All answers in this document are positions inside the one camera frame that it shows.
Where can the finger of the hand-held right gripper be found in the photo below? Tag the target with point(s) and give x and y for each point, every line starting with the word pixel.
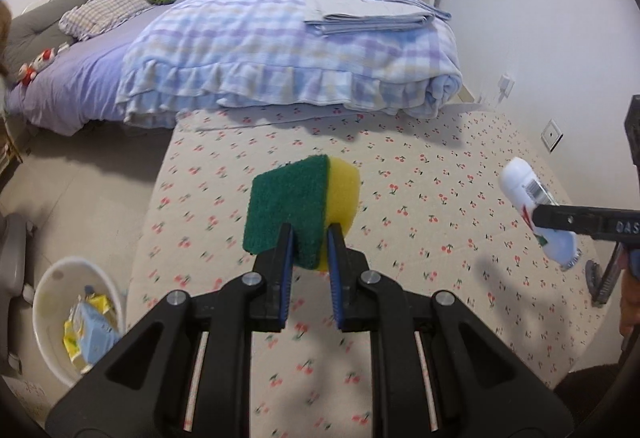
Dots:
pixel 585 219

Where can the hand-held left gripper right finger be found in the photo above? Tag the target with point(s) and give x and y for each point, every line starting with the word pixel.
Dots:
pixel 336 268

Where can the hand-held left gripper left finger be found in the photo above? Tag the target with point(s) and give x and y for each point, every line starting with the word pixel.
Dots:
pixel 286 268

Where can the green yellow sponge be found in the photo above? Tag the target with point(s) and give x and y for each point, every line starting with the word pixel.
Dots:
pixel 295 198

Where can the white plastic bottle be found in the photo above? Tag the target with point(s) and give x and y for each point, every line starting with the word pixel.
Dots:
pixel 520 183

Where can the yellow snack bag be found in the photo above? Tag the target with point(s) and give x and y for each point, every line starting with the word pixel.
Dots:
pixel 102 305

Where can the light blue carton box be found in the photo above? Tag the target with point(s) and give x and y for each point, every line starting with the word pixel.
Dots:
pixel 95 333

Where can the white plastic bin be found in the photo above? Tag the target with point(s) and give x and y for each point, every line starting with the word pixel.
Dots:
pixel 50 298

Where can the person's right hand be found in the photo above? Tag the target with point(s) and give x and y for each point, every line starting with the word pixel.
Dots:
pixel 632 308

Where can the plaid ruffled blanket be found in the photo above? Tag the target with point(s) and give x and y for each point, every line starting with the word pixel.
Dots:
pixel 300 58

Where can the folded grey sheets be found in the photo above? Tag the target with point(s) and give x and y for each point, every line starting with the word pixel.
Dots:
pixel 360 5

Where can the bed with lilac sheet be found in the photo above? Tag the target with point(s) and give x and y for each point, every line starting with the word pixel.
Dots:
pixel 75 93

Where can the plaid pillow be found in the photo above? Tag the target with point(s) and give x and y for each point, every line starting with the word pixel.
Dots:
pixel 100 13

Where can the red white plush doll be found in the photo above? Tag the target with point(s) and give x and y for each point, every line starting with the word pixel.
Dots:
pixel 46 58
pixel 27 74

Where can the grey padded headboard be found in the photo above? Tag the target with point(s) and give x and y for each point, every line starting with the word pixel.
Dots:
pixel 30 33

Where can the white wall socket with plug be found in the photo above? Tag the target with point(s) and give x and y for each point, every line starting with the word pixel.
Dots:
pixel 506 85

